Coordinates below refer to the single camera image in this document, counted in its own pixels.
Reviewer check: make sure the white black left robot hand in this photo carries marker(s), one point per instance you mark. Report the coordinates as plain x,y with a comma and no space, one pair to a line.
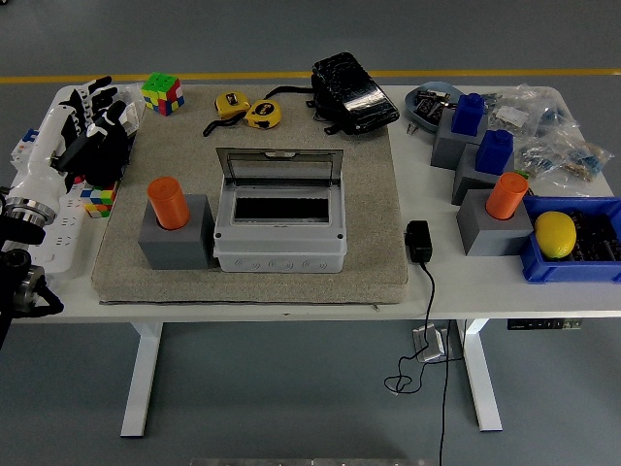
46,145

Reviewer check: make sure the orange cylinder battery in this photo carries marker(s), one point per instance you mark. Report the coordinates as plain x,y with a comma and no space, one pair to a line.
504,196
167,204

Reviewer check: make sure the smoky transparent box lid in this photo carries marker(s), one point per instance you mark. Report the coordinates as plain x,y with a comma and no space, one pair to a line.
279,167

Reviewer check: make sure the grey electrical junction box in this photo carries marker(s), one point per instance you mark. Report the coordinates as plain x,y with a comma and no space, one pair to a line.
279,247

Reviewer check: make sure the blue block battery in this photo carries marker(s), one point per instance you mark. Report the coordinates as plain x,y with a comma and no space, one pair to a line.
494,153
468,114

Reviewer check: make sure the white circuit breaker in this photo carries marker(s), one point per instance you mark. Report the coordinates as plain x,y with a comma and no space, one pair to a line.
19,150

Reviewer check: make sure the black cloth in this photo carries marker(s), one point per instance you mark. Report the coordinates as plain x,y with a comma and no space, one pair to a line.
109,167

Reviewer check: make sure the rubik's cube white face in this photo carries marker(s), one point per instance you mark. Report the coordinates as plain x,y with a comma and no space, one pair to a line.
99,201

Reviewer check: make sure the white power strip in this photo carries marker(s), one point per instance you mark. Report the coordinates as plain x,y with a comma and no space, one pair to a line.
68,233

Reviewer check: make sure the clear bags of small parts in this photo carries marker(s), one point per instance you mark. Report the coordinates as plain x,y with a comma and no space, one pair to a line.
131,97

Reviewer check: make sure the rubik's cube green face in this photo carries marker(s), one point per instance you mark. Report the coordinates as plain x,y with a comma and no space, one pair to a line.
162,94

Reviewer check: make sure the grey holder block round hole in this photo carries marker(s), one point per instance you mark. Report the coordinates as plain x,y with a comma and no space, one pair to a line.
174,250

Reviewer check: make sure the white table leg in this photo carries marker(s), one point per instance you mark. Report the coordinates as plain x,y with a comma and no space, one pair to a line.
140,378
480,378

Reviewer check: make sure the glossy black pouch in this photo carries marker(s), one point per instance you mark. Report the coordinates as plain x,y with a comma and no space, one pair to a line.
359,97

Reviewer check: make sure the grey-brown mat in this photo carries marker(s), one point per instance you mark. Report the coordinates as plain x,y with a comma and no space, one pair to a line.
364,194

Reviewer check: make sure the small metal prongs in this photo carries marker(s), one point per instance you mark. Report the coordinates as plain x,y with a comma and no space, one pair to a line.
411,128

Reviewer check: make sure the blue-grey dish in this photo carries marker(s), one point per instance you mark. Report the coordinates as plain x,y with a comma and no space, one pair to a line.
411,104

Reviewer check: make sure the black power adapter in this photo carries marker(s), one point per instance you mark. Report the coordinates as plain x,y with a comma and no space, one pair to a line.
418,242

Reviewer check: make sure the clear bag white label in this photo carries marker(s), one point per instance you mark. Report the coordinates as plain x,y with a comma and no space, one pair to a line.
512,114

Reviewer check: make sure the small green object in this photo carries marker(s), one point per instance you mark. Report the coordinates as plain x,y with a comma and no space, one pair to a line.
522,173

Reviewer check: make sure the clear bag of blue parts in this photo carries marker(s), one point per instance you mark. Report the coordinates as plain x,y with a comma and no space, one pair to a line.
558,116

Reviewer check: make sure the yellow lemon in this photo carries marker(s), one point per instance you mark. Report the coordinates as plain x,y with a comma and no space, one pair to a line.
555,235

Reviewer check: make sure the clear bag of resistors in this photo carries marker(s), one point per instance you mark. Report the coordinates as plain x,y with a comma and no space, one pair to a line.
567,160

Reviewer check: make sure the blue plastic bin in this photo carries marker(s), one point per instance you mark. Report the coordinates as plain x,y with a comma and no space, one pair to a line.
558,272

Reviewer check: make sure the black table control panel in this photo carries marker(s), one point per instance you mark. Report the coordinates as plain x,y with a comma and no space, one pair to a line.
543,324

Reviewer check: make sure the black capacitors heap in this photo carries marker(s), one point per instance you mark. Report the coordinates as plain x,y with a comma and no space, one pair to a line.
597,233

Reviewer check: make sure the silver metal bracket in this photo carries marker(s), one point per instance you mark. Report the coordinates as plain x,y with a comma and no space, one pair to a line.
432,347

